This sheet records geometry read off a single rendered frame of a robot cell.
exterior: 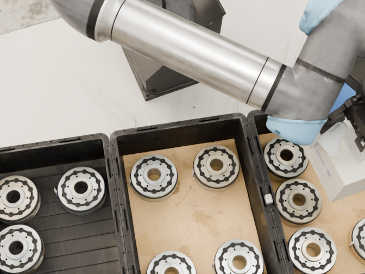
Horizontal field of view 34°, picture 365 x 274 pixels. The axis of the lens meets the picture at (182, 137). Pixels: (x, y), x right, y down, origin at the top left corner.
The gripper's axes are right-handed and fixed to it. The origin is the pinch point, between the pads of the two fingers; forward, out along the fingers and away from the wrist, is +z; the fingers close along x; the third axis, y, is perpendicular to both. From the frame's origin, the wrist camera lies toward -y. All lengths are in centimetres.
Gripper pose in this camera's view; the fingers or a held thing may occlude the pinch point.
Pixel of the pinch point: (344, 131)
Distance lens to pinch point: 112.1
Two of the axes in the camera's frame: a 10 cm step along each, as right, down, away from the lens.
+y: 3.6, 8.5, -3.8
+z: -0.4, 4.2, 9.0
